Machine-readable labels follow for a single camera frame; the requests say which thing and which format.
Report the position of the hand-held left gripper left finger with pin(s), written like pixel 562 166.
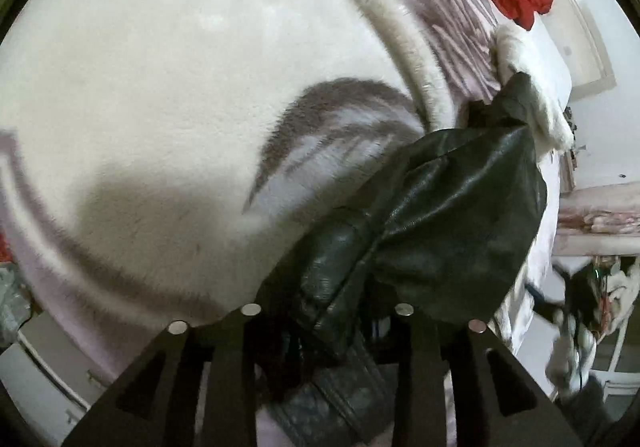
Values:
pixel 235 357

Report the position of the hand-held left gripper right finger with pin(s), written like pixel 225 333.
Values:
pixel 420 359

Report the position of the black leather jacket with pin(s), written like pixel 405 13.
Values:
pixel 450 227

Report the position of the dark cloth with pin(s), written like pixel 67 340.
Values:
pixel 580 292

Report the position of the white drawer unit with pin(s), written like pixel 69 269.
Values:
pixel 40 377

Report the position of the white fluffy garment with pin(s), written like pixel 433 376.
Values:
pixel 627 284

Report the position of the tied pink floral curtain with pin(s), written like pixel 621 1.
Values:
pixel 600 222

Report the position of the white nightstand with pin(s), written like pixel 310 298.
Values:
pixel 567 172

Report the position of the floral bed blanket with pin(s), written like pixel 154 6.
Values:
pixel 150 102

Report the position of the folded white fluffy cloth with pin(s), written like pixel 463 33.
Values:
pixel 522 62

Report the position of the white bed headboard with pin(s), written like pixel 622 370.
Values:
pixel 582 37

